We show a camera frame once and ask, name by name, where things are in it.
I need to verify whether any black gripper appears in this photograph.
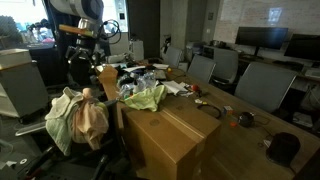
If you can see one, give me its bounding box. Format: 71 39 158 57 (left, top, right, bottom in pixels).
64 37 107 69

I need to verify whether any peach shirt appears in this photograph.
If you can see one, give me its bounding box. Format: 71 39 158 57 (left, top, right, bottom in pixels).
71 87 110 152

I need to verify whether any white terry towel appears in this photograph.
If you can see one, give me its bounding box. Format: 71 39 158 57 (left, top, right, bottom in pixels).
44 86 85 157

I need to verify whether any pale green towel cloth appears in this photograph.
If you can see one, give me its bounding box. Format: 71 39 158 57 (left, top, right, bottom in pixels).
123 84 169 113

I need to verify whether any grey office chair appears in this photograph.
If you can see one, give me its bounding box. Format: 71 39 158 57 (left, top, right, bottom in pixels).
186 54 217 84
233 61 298 114
162 45 184 69
210 48 240 85
14 98 134 180

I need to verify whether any black curtain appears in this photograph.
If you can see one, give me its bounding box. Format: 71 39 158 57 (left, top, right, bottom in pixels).
42 0 111 87

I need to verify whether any white box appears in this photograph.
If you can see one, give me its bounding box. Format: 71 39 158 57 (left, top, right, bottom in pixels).
128 39 145 62

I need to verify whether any white bottle yellow label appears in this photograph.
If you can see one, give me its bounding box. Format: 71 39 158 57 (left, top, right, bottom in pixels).
132 79 141 97

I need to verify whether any clear plastic bag pile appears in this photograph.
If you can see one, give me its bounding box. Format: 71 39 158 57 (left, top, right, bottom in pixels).
117 70 158 98

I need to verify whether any white grey cabinet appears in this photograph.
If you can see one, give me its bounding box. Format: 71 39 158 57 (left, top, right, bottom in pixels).
0 48 53 125

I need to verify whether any white paper stack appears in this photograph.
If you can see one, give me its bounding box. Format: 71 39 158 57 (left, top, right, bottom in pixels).
160 80 190 95

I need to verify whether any large brown cardboard box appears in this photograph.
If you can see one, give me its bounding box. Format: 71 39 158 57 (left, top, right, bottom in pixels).
121 95 223 180

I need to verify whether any Rubik's cube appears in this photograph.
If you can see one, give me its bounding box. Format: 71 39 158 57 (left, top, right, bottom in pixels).
222 105 234 116

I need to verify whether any black round object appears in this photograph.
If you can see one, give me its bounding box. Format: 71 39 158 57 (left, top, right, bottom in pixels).
236 111 256 128

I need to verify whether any large black monitor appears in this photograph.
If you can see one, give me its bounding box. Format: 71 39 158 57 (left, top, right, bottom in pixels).
234 26 289 58

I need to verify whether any black cylinder speaker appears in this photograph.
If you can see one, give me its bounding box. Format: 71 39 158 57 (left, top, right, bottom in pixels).
265 131 301 167

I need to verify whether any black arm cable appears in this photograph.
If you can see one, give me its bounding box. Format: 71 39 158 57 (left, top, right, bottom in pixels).
97 18 123 46

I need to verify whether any black cable loop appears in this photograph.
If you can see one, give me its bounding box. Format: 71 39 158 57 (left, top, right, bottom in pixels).
195 103 223 120

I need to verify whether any wall whiteboard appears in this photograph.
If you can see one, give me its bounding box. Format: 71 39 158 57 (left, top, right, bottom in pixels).
213 0 320 44

